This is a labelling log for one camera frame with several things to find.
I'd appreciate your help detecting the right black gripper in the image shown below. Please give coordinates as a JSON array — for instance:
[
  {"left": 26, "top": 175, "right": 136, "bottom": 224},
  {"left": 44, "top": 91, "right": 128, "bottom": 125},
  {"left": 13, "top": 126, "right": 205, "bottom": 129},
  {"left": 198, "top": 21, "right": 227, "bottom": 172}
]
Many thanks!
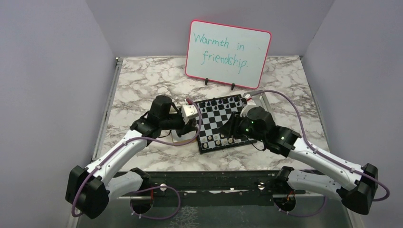
[{"left": 217, "top": 111, "right": 266, "bottom": 143}]

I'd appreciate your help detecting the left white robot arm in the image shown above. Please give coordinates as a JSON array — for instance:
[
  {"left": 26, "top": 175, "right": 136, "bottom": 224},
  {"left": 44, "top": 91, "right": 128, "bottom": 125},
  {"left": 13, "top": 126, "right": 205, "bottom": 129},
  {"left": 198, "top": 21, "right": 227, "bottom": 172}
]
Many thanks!
[{"left": 65, "top": 95, "right": 202, "bottom": 219}]

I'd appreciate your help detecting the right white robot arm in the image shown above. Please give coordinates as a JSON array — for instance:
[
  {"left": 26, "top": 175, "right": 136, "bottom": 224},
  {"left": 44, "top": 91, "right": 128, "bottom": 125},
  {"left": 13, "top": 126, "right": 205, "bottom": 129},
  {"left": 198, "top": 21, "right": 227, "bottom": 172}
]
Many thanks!
[{"left": 219, "top": 107, "right": 378, "bottom": 215}]

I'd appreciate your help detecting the gold tin with white pieces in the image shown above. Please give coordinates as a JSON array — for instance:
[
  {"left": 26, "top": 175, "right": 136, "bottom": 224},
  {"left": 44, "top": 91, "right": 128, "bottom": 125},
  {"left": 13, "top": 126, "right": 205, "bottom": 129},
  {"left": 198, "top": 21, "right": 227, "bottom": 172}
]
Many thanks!
[{"left": 171, "top": 130, "right": 196, "bottom": 146}]

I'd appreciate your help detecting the empty silver metal tin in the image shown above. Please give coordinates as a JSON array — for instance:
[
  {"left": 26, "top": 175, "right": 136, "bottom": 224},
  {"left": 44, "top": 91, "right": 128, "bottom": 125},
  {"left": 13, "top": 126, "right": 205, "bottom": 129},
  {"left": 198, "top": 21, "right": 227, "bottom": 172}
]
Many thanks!
[{"left": 248, "top": 90, "right": 272, "bottom": 112}]

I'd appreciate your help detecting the black and white chessboard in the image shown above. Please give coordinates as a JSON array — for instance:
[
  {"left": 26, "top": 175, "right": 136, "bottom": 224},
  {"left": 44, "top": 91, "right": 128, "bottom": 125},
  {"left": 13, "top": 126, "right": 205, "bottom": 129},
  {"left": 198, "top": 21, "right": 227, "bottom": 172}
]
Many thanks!
[{"left": 196, "top": 94, "right": 257, "bottom": 154}]

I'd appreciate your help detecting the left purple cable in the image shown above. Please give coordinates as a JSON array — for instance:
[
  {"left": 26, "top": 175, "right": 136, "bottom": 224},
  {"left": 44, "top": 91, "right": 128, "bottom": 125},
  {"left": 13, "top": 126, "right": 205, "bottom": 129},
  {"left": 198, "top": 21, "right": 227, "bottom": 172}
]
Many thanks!
[{"left": 71, "top": 97, "right": 203, "bottom": 221}]

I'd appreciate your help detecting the purple cable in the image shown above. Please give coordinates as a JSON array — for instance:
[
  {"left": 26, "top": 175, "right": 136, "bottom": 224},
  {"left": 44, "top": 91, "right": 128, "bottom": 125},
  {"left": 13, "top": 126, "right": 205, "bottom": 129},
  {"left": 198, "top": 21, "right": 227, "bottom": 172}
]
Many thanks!
[
  {"left": 71, "top": 97, "right": 203, "bottom": 221},
  {"left": 244, "top": 90, "right": 390, "bottom": 218}
]

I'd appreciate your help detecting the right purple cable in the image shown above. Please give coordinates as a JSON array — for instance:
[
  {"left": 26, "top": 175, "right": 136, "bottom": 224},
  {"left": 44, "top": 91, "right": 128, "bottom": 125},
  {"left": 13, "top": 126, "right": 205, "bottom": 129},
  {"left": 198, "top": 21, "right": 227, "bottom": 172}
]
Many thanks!
[{"left": 244, "top": 90, "right": 390, "bottom": 218}]

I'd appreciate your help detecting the white board with pink frame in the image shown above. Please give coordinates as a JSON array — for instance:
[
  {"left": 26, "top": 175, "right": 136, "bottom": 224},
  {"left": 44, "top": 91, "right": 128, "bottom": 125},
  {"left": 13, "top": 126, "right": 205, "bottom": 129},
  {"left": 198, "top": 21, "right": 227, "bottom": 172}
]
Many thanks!
[{"left": 185, "top": 20, "right": 272, "bottom": 89}]

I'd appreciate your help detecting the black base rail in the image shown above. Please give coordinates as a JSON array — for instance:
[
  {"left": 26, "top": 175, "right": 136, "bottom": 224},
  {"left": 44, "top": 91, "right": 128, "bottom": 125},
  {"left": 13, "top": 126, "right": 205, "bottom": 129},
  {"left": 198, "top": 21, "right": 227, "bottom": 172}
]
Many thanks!
[{"left": 122, "top": 170, "right": 291, "bottom": 207}]

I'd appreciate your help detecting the aluminium frame rail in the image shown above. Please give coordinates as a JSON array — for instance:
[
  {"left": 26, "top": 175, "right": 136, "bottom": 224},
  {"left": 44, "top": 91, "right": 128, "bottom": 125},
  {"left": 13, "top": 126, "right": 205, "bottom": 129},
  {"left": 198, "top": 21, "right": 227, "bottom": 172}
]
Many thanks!
[{"left": 66, "top": 57, "right": 124, "bottom": 227}]

